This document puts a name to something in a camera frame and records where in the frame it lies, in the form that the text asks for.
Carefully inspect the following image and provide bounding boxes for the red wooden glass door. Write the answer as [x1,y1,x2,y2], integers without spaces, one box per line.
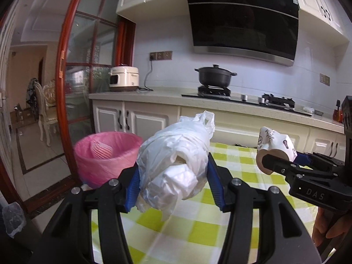
[55,0,136,182]

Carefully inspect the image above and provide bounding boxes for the cream ornate dining chair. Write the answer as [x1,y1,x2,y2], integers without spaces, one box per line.
[34,79,59,147]

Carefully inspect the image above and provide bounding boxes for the black gas stove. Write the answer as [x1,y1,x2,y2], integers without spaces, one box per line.
[181,85,312,116]

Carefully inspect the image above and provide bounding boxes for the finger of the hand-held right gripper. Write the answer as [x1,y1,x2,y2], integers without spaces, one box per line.
[295,152,344,168]
[261,154,303,182]

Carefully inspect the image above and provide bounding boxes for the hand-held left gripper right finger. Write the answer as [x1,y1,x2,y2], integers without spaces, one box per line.
[206,152,322,264]

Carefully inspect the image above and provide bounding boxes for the gold wall socket strip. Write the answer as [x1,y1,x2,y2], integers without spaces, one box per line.
[150,51,173,61]

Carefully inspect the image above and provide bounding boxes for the cream lower kitchen cabinets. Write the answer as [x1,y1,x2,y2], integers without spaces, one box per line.
[89,91,347,160]

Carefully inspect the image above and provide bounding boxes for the white plastic bag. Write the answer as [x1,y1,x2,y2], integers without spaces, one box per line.
[135,111,215,222]

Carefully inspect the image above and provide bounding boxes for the person's right hand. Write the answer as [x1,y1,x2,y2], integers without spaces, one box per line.
[312,207,352,246]

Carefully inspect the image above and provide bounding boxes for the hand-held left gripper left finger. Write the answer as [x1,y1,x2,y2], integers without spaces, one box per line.
[41,162,142,264]

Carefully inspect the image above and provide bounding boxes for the black range hood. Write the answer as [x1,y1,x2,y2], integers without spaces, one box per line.
[184,0,300,66]

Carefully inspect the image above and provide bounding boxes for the green checked tablecloth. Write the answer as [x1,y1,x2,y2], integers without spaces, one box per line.
[82,141,319,264]

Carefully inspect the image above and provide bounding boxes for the black cooking pot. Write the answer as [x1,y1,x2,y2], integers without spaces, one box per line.
[195,64,237,87]

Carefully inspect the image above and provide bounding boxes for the black power cable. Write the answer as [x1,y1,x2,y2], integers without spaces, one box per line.
[137,59,154,91]

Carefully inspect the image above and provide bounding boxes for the clear plastic bag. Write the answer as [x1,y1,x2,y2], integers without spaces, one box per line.
[2,202,26,238]

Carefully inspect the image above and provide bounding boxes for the cream rice cooker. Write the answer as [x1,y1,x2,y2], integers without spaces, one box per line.
[108,65,140,92]

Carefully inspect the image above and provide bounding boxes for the red kettle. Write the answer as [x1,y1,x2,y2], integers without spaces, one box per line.
[333,100,344,121]

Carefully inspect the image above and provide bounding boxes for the large pink foam net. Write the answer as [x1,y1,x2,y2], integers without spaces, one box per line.
[89,140,114,158]

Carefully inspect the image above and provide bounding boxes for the printed white paper cup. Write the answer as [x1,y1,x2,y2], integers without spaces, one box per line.
[256,126,297,175]

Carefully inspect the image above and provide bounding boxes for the bin with pink liner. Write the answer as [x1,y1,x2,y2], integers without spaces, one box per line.
[74,132,143,189]

